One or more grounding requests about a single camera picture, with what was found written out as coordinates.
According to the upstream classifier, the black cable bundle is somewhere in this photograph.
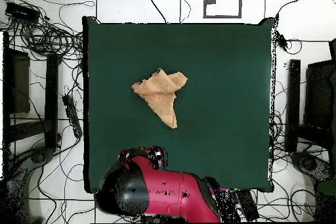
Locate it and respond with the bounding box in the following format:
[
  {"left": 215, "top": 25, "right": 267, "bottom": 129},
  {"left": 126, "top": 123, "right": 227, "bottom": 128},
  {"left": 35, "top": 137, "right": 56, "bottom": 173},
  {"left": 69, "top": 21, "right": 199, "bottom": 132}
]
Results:
[{"left": 268, "top": 79, "right": 331, "bottom": 222}]

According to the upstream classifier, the gray round tripod foot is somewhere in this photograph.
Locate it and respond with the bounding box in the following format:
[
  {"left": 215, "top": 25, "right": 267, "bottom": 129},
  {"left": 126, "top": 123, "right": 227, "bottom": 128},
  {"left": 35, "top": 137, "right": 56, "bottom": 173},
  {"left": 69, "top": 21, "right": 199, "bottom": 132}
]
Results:
[
  {"left": 289, "top": 151, "right": 334, "bottom": 180},
  {"left": 30, "top": 146, "right": 56, "bottom": 166}
]

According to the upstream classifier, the black frame stand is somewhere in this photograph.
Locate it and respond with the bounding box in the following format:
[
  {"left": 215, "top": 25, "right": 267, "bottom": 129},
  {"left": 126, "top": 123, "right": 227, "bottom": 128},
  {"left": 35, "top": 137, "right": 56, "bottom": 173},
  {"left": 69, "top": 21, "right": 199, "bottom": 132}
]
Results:
[
  {"left": 2, "top": 31, "right": 62, "bottom": 154},
  {"left": 285, "top": 38, "right": 336, "bottom": 154}
]

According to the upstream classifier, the green object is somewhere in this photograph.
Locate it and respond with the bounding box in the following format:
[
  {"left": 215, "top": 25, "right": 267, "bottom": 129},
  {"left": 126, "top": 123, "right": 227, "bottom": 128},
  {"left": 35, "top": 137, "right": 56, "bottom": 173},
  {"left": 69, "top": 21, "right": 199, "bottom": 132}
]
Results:
[{"left": 316, "top": 180, "right": 336, "bottom": 196}]

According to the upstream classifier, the long black cable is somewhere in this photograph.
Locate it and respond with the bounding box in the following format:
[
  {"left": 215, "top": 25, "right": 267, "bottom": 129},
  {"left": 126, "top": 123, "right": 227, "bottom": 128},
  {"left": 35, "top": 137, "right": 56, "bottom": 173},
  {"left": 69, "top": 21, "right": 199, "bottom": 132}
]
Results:
[{"left": 140, "top": 0, "right": 169, "bottom": 24}]

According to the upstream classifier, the black cable tangle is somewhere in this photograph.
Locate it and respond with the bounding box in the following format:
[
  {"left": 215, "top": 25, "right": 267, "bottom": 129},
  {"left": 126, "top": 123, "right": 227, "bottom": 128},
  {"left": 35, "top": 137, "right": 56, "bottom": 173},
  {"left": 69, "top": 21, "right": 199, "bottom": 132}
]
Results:
[{"left": 0, "top": 0, "right": 86, "bottom": 63}]

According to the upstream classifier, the black power strip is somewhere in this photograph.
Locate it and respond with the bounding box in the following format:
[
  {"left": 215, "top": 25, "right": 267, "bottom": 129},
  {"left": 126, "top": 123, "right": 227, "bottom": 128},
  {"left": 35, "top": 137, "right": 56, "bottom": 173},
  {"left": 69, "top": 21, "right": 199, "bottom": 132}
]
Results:
[{"left": 61, "top": 94, "right": 83, "bottom": 139}]

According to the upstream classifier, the black power adapter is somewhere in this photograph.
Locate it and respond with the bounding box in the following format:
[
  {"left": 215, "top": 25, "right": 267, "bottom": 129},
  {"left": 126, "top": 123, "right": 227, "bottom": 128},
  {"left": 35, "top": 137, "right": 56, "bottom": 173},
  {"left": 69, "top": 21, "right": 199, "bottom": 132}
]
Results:
[{"left": 275, "top": 32, "right": 303, "bottom": 55}]

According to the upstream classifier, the black flat block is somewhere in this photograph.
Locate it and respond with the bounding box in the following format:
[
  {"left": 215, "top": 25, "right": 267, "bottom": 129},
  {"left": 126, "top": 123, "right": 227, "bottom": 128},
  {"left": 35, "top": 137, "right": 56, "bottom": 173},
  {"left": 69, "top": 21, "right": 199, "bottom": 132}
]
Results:
[{"left": 234, "top": 189, "right": 261, "bottom": 222}]

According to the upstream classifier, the orange terry towel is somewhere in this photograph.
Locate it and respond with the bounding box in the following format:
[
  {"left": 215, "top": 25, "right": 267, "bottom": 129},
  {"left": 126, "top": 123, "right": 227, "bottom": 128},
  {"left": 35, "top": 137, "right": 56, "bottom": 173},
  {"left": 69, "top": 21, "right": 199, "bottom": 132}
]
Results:
[{"left": 131, "top": 68, "right": 188, "bottom": 129}]

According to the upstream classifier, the black box device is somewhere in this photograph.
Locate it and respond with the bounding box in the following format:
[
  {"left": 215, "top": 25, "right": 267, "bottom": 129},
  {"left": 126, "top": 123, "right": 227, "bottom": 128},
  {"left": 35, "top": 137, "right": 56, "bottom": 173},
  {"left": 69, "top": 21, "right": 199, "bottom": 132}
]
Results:
[{"left": 4, "top": 1, "right": 41, "bottom": 24}]

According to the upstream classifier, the dark green table cloth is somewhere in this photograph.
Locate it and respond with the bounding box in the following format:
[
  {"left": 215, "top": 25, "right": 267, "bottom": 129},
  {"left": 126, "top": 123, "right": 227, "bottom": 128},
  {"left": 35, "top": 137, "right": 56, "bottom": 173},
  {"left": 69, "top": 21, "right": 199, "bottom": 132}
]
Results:
[{"left": 82, "top": 15, "right": 276, "bottom": 194}]

